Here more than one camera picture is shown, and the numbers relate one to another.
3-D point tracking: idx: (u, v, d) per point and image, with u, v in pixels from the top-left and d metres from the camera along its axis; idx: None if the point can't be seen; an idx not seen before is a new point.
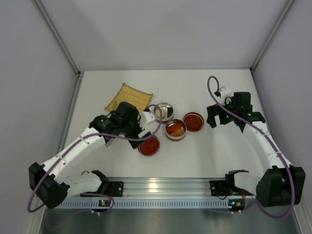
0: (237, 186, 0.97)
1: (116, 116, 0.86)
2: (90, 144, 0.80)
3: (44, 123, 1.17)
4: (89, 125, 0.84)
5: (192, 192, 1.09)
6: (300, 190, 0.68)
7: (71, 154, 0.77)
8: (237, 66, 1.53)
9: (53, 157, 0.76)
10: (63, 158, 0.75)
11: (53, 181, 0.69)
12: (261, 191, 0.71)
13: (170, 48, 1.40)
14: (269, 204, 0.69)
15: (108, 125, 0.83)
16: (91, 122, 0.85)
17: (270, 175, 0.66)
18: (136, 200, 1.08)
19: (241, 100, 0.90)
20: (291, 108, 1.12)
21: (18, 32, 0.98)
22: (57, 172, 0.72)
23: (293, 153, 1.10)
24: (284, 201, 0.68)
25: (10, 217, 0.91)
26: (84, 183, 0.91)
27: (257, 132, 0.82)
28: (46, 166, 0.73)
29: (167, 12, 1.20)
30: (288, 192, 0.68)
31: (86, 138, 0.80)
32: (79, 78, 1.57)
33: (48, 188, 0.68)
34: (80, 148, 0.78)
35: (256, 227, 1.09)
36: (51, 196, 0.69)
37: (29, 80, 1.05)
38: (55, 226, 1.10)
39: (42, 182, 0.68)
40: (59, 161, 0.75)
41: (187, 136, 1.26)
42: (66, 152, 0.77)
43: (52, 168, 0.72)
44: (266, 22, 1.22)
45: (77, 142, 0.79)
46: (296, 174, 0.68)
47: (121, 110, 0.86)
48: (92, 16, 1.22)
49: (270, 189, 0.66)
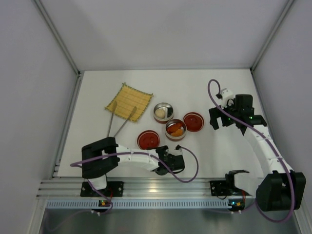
0: (236, 186, 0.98)
1: (172, 162, 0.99)
2: (150, 163, 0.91)
3: (44, 123, 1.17)
4: (157, 149, 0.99)
5: (192, 193, 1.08)
6: (300, 194, 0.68)
7: (137, 157, 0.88)
8: (237, 66, 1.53)
9: (125, 146, 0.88)
10: (130, 154, 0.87)
11: (115, 163, 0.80)
12: (260, 195, 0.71)
13: (170, 47, 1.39)
14: (269, 209, 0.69)
15: (168, 162, 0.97)
16: (160, 148, 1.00)
17: (271, 180, 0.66)
18: (136, 200, 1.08)
19: (242, 101, 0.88)
20: (291, 108, 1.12)
21: (18, 32, 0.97)
22: (122, 159, 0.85)
23: (292, 153, 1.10)
24: (283, 205, 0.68)
25: (10, 216, 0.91)
26: (100, 178, 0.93)
27: (258, 135, 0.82)
28: (118, 147, 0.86)
29: (167, 12, 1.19)
30: (287, 197, 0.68)
31: (152, 157, 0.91)
32: (79, 78, 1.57)
33: (108, 166, 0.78)
34: (144, 159, 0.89)
35: (256, 228, 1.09)
36: (99, 170, 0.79)
37: (29, 80, 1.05)
38: (56, 225, 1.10)
39: (108, 158, 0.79)
40: (127, 153, 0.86)
41: (187, 136, 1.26)
42: (136, 152, 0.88)
43: (122, 153, 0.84)
44: (266, 22, 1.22)
45: (145, 153, 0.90)
46: (297, 180, 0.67)
47: (180, 160, 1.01)
48: (92, 16, 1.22)
49: (271, 194, 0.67)
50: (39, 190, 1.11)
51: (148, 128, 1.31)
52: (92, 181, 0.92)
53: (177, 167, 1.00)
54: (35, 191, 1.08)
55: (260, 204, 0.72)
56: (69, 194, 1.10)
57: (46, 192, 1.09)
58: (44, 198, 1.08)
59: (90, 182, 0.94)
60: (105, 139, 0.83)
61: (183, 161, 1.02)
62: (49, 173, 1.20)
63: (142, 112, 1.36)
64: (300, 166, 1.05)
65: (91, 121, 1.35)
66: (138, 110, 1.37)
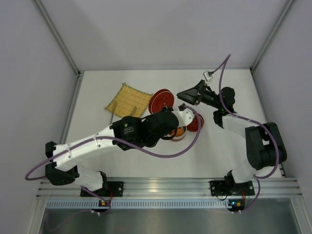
0: (237, 183, 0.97)
1: (148, 126, 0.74)
2: (101, 147, 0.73)
3: (44, 122, 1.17)
4: (111, 125, 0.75)
5: (192, 192, 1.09)
6: (281, 140, 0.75)
7: (78, 150, 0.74)
8: (237, 67, 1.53)
9: (65, 144, 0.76)
10: (69, 151, 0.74)
11: (53, 170, 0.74)
12: (251, 156, 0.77)
13: (170, 47, 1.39)
14: (262, 165, 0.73)
15: (132, 133, 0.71)
16: (115, 123, 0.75)
17: (249, 131, 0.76)
18: (136, 200, 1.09)
19: (228, 100, 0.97)
20: (290, 108, 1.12)
21: (18, 32, 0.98)
22: (60, 162, 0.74)
23: (292, 153, 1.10)
24: (273, 157, 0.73)
25: (10, 216, 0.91)
26: (89, 179, 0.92)
27: (231, 116, 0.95)
28: (56, 149, 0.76)
29: (167, 12, 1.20)
30: (273, 149, 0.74)
31: (98, 139, 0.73)
32: (79, 78, 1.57)
33: (48, 173, 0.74)
34: (88, 147, 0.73)
35: (257, 228, 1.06)
36: (52, 179, 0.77)
37: (29, 81, 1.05)
38: (55, 225, 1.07)
39: (47, 165, 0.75)
40: (65, 152, 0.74)
41: (187, 136, 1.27)
42: (74, 146, 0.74)
43: (56, 156, 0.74)
44: (266, 22, 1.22)
45: (89, 140, 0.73)
46: (271, 127, 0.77)
47: (156, 118, 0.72)
48: (92, 16, 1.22)
49: (256, 146, 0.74)
50: (39, 190, 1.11)
51: None
52: (85, 183, 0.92)
53: (156, 129, 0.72)
54: (35, 191, 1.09)
55: (254, 165, 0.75)
56: (69, 194, 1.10)
57: (46, 193, 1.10)
58: (44, 198, 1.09)
59: (83, 185, 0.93)
60: (46, 146, 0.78)
61: (163, 119, 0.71)
62: None
63: (142, 112, 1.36)
64: (300, 165, 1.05)
65: (91, 122, 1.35)
66: (138, 110, 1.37)
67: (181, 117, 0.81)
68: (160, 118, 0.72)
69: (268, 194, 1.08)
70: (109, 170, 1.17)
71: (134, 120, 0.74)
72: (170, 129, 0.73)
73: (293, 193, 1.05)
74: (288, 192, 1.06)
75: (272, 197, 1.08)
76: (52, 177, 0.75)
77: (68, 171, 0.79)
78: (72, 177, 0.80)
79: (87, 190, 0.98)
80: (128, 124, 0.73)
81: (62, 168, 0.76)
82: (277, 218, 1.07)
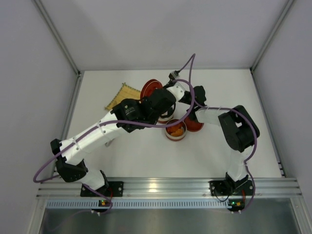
0: (237, 182, 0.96)
1: (148, 105, 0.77)
2: (106, 134, 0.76)
3: (44, 122, 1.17)
4: (111, 110, 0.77)
5: (192, 192, 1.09)
6: (251, 118, 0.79)
7: (85, 142, 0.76)
8: (237, 67, 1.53)
9: (69, 138, 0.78)
10: (76, 143, 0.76)
11: (64, 165, 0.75)
12: (230, 141, 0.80)
13: (170, 47, 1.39)
14: (241, 145, 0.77)
15: (133, 113, 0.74)
16: (115, 107, 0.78)
17: (223, 118, 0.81)
18: (136, 200, 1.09)
19: (201, 97, 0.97)
20: (290, 108, 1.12)
21: (18, 33, 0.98)
22: (69, 156, 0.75)
23: (293, 153, 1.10)
24: (249, 136, 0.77)
25: (10, 216, 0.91)
26: (93, 177, 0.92)
27: (202, 109, 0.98)
28: (62, 145, 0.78)
29: (166, 12, 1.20)
30: (248, 128, 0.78)
31: (102, 126, 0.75)
32: (79, 78, 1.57)
33: (59, 168, 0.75)
34: (94, 136, 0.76)
35: (257, 227, 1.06)
36: (65, 174, 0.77)
37: (29, 81, 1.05)
38: (56, 225, 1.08)
39: (56, 162, 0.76)
40: (71, 145, 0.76)
41: (186, 136, 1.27)
42: (79, 138, 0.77)
43: (65, 151, 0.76)
44: (266, 22, 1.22)
45: (93, 128, 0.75)
46: (240, 110, 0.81)
47: (155, 96, 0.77)
48: (91, 16, 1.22)
49: (232, 129, 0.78)
50: (39, 190, 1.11)
51: (148, 128, 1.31)
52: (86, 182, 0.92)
53: (156, 107, 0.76)
54: (35, 191, 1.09)
55: (237, 149, 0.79)
56: (68, 194, 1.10)
57: (46, 192, 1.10)
58: (44, 198, 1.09)
59: (87, 183, 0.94)
60: (51, 144, 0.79)
61: (161, 95, 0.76)
62: (50, 172, 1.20)
63: None
64: (300, 166, 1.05)
65: (91, 122, 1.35)
66: None
67: (174, 93, 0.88)
68: (158, 96, 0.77)
69: (268, 195, 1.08)
70: (109, 170, 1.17)
71: (133, 101, 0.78)
72: (169, 105, 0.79)
73: (293, 193, 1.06)
74: (288, 192, 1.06)
75: (272, 197, 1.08)
76: (64, 172, 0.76)
77: (78, 165, 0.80)
78: (83, 171, 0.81)
79: (92, 187, 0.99)
80: (127, 105, 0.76)
81: (71, 163, 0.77)
82: (277, 218, 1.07)
